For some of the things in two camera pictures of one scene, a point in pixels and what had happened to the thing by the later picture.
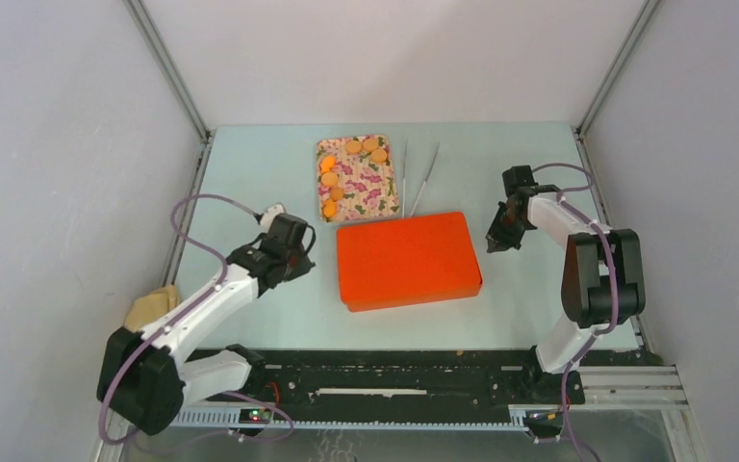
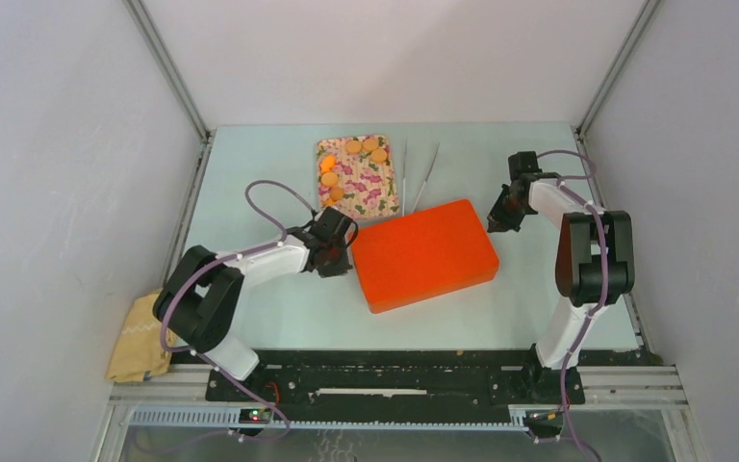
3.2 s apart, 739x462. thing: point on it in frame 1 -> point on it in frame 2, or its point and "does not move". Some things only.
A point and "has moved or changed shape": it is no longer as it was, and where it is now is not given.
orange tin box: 364,305 -> 429,292
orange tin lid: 405,261 has moved or changed shape
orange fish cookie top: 327,164 does not move
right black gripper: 497,243 -> 496,221
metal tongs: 404,180 does not move
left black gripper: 303,265 -> 339,269
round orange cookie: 369,144 does not move
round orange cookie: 378,155 does not move
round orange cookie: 353,146 does not move
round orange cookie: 336,193 does not move
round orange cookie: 329,179 does not move
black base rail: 325,381 does not move
